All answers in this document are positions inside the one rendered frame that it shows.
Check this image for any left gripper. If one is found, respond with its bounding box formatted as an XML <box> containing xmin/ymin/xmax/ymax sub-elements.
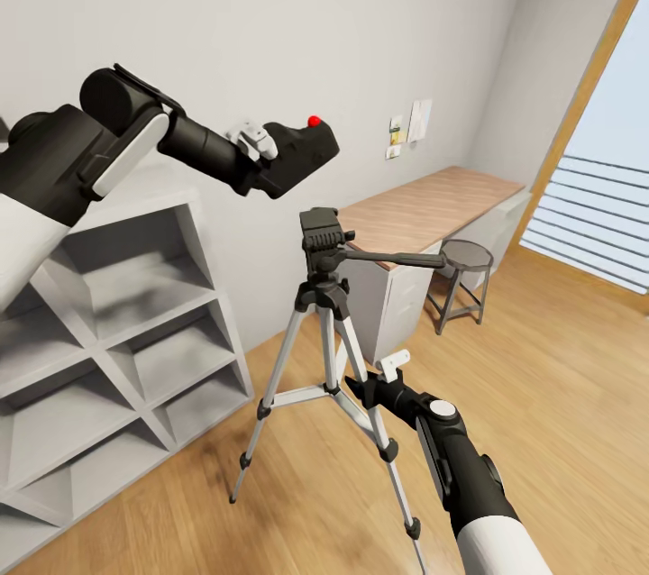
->
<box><xmin>188</xmin><ymin>127</ymin><xmax>280</xmax><ymax>196</ymax></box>

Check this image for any camera tripod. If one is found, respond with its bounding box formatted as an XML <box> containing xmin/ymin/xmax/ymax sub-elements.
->
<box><xmin>230</xmin><ymin>206</ymin><xmax>446</xmax><ymax>575</ymax></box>

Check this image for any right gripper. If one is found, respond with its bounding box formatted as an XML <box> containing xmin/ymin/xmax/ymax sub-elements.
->
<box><xmin>344</xmin><ymin>367</ymin><xmax>411</xmax><ymax>416</ymax></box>

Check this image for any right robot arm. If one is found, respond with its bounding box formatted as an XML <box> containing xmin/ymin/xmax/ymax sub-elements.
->
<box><xmin>344</xmin><ymin>349</ymin><xmax>553</xmax><ymax>575</ymax></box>

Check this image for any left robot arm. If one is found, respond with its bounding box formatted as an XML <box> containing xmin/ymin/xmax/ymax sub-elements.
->
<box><xmin>0</xmin><ymin>63</ymin><xmax>280</xmax><ymax>313</ymax></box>

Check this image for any digital camera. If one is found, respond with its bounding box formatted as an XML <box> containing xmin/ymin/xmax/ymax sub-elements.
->
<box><xmin>255</xmin><ymin>115</ymin><xmax>339</xmax><ymax>200</ymax></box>

